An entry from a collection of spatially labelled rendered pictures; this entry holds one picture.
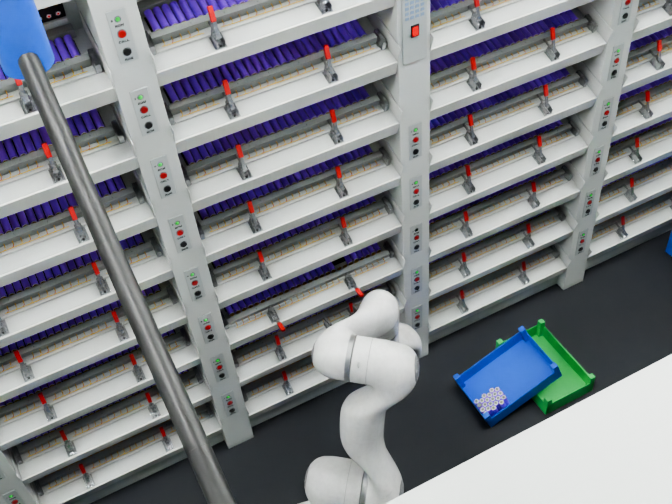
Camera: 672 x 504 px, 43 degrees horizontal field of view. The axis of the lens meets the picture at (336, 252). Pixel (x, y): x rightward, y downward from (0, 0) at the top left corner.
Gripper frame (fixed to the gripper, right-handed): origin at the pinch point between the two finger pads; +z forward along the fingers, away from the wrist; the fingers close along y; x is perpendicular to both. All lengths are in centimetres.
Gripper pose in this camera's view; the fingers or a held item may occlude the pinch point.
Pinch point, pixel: (341, 316)
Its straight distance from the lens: 244.4
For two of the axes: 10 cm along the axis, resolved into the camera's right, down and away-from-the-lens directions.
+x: -1.7, -8.0, -5.7
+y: 8.9, -3.7, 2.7
